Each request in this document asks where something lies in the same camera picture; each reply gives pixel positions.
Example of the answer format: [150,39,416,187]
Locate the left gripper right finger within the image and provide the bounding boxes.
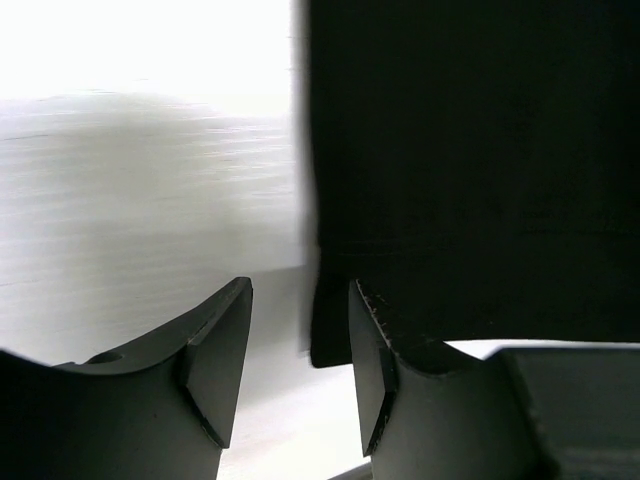
[348,283,545,479]

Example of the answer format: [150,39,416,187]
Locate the black skirt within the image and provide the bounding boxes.
[303,1,639,368]

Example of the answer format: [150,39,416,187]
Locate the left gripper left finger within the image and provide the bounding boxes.
[1,277,253,479]

